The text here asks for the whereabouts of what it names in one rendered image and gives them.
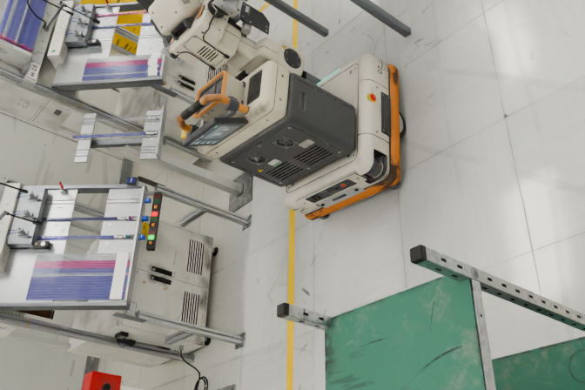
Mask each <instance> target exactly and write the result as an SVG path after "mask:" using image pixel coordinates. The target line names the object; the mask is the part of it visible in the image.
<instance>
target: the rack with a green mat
mask: <svg viewBox="0 0 585 390"><path fill-rule="evenodd" d="M410 259H411V263H414V264H416V265H418V266H422V267H424V268H426V269H428V270H431V271H433V272H437V273H439V274H441V275H442V276H440V277H438V278H435V279H431V280H429V281H426V282H424V283H421V284H418V285H417V286H412V287H410V288H407V289H405V290H402V291H400V292H396V293H394V294H391V295H388V296H386V297H384V298H381V299H377V300H375V301H373V302H370V303H367V304H365V305H363V306H359V307H356V308H354V309H352V310H349V311H346V312H343V313H340V314H337V315H335V316H332V317H331V316H328V315H325V314H323V313H317V312H315V311H311V310H308V309H305V308H302V307H299V306H295V305H291V304H288V303H286V302H284V303H282V304H279V305H277V317H279V318H281V319H287V320H290V321H293V322H297V323H300V324H303V325H306V326H311V327H315V328H318V329H321V330H324V331H325V368H326V390H585V335H584V336H581V337H577V338H573V339H570V340H564V341H560V342H556V343H553V344H549V345H545V346H539V347H536V348H532V349H528V350H525V351H521V352H518V353H511V354H508V355H504V356H501V357H497V358H493V359H491V353H490V347H489V342H488V330H487V325H486V319H485V313H484V307H483V301H482V296H481V291H483V292H485V293H489V294H492V295H494V296H496V297H498V298H501V299H504V300H506V301H509V302H511V303H514V304H516V305H518V306H522V307H525V308H527V309H529V310H531V311H534V312H536V313H539V314H542V315H544V316H547V317H549V318H551V319H555V320H557V321H560V322H561V323H564V324H566V325H569V326H572V327H574V328H577V329H579V330H582V331H584V332H585V314H583V313H580V312H577V311H576V310H574V309H571V308H569V307H566V306H564V305H561V304H559V303H557V302H554V301H553V300H551V299H547V298H545V297H542V296H541V295H539V294H536V293H534V292H530V291H529V290H527V289H524V288H522V287H520V286H517V285H515V284H512V283H510V282H508V281H506V280H504V279H500V278H498V277H495V276H494V275H492V274H489V273H487V272H483V271H482V270H480V269H478V268H476V267H473V266H470V265H468V264H465V263H463V262H461V261H459V260H457V259H453V258H451V257H449V256H447V255H445V254H443V253H440V252H436V251H435V250H433V249H430V248H428V247H426V246H423V245H417V246H415V247H413V248H411V249H410Z"/></svg>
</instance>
